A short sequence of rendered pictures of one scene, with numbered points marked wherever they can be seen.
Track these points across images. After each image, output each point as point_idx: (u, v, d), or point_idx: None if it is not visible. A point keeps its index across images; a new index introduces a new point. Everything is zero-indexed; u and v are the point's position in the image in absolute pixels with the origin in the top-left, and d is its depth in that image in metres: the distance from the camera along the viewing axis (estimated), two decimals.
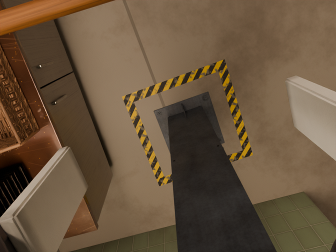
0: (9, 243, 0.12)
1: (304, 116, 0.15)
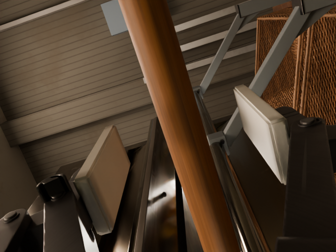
0: (82, 202, 0.13)
1: (246, 121, 0.17)
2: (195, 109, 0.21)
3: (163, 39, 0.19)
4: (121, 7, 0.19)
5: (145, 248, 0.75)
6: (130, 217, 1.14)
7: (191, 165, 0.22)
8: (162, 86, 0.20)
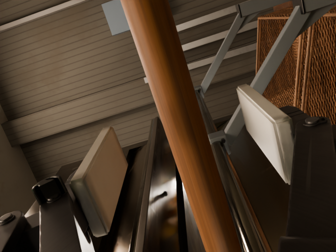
0: (78, 204, 0.13)
1: (250, 121, 0.17)
2: (196, 107, 0.22)
3: (164, 37, 0.19)
4: (123, 7, 0.20)
5: (146, 247, 0.75)
6: (131, 217, 1.14)
7: (193, 163, 0.22)
8: (164, 84, 0.20)
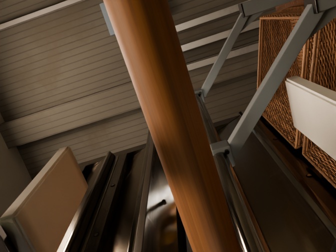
0: (9, 243, 0.12)
1: (304, 116, 0.15)
2: (202, 134, 0.16)
3: (160, 43, 0.14)
4: (104, 1, 0.14)
5: None
6: (128, 226, 1.09)
7: (197, 206, 0.17)
8: (159, 106, 0.15)
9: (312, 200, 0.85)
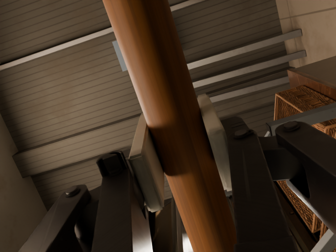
0: (136, 179, 0.13)
1: None
2: (207, 145, 0.16)
3: (164, 56, 0.14)
4: (108, 14, 0.14)
5: None
6: None
7: (202, 217, 0.17)
8: (164, 118, 0.15)
9: None
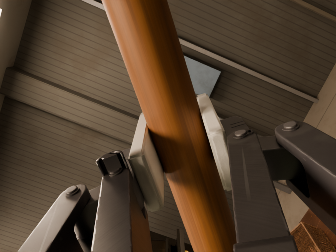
0: (136, 179, 0.13)
1: None
2: (207, 146, 0.16)
3: (164, 58, 0.14)
4: (108, 16, 0.14)
5: None
6: None
7: (202, 217, 0.17)
8: (164, 119, 0.15)
9: None
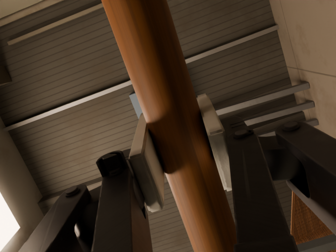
0: (136, 179, 0.13)
1: (205, 129, 0.18)
2: (209, 154, 0.17)
3: (167, 68, 0.14)
4: (111, 27, 0.15)
5: None
6: None
7: (205, 225, 0.17)
8: (167, 128, 0.15)
9: None
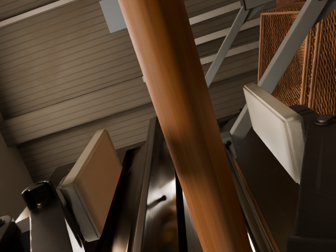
0: (69, 209, 0.13)
1: (257, 120, 0.17)
2: (220, 146, 0.16)
3: (180, 55, 0.14)
4: (123, 12, 0.14)
5: None
6: (128, 222, 1.08)
7: (214, 218, 0.17)
8: (178, 118, 0.15)
9: None
